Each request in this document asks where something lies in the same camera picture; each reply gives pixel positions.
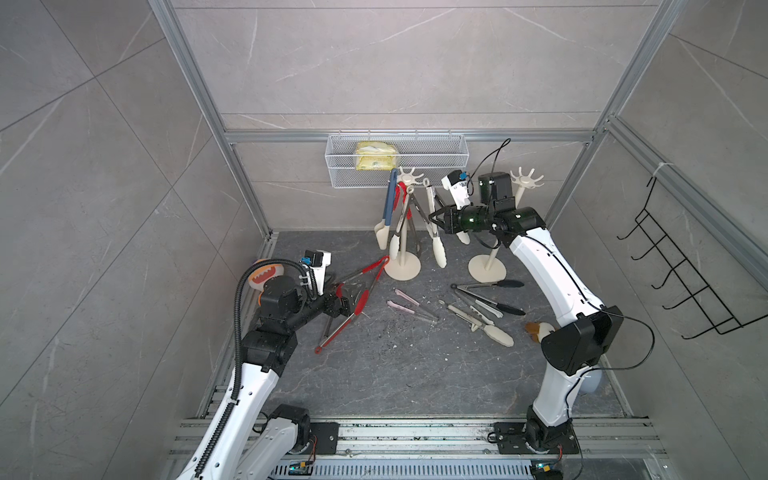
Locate cream tongs yellow dots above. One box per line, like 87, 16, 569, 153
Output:
453, 290, 504, 319

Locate orange shark plush toy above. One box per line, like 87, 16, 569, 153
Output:
247, 263, 284, 299

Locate cream utensil stand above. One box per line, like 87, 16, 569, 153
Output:
463, 167, 543, 283
385, 167, 421, 281

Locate black tip steel tongs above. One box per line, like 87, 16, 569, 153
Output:
449, 278, 527, 317

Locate white wire mesh basket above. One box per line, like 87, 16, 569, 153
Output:
325, 133, 469, 189

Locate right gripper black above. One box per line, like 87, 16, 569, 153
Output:
429, 205, 492, 238

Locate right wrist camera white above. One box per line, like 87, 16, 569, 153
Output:
441, 170, 471, 210

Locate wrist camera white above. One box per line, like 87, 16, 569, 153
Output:
301, 250, 332, 296
441, 170, 471, 210

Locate yellow packet in basket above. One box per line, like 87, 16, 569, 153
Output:
354, 141, 399, 171

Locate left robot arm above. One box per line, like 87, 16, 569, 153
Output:
179, 250, 352, 479

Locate red silicone tip tongs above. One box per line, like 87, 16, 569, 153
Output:
314, 288, 370, 354

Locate wide cream handle tongs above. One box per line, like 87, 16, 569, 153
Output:
439, 300, 514, 348

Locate pink tip small tongs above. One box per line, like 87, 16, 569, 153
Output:
386, 288, 440, 325

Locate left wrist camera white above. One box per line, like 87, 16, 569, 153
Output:
301, 250, 332, 296

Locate brown white small toy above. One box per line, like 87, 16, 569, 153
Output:
524, 322, 556, 343

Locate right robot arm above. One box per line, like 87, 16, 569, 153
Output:
429, 170, 626, 453

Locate small grey round speaker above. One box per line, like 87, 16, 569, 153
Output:
580, 366, 603, 394

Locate black wall hook rack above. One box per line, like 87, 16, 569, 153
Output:
616, 177, 767, 341

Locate blue handle cream tongs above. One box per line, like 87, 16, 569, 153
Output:
374, 168, 398, 251

